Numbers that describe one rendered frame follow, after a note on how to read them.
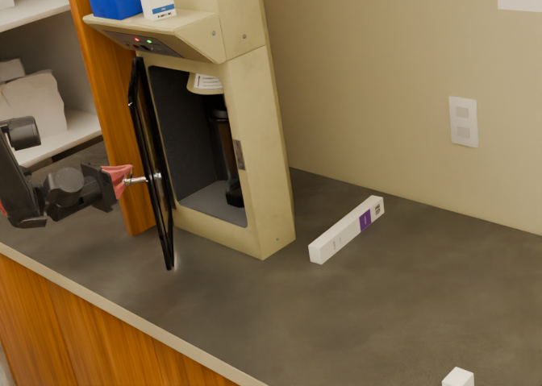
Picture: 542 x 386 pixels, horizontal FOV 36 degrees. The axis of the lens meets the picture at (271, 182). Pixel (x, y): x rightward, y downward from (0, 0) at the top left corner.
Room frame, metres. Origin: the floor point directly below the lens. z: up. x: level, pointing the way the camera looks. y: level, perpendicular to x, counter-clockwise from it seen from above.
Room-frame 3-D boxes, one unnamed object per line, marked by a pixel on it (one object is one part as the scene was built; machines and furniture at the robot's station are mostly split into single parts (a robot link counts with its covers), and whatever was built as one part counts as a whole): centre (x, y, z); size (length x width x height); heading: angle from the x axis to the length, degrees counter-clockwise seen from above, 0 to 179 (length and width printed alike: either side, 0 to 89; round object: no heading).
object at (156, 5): (1.69, 0.17, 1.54); 0.05 x 0.05 x 0.06; 26
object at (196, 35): (1.73, 0.20, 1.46); 0.32 x 0.11 x 0.10; 41
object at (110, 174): (1.64, 0.32, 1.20); 0.09 x 0.07 x 0.07; 131
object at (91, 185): (1.59, 0.38, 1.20); 0.07 x 0.07 x 0.10; 41
